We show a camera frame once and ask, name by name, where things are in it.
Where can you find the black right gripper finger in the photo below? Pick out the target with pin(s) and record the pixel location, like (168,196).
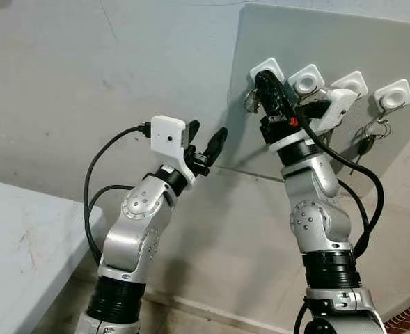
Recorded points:
(273,96)

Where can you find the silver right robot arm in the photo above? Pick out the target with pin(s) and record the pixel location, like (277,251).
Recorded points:
(319,216)

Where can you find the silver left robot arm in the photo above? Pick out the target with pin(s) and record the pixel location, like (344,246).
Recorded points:
(138,223)

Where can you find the white plastic table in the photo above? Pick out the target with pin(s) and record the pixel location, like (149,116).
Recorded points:
(24,250)

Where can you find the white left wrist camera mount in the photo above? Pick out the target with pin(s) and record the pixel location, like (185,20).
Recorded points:
(166,136)

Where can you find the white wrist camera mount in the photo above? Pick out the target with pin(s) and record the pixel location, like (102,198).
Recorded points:
(166,136)
(340,104)

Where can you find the white square wall hook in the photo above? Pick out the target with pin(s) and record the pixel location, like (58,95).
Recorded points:
(351,82)
(307,80)
(273,67)
(392,94)

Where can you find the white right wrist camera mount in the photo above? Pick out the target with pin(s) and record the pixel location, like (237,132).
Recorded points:
(340,104)

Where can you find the grey wall board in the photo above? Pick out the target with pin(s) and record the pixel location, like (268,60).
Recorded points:
(330,38)

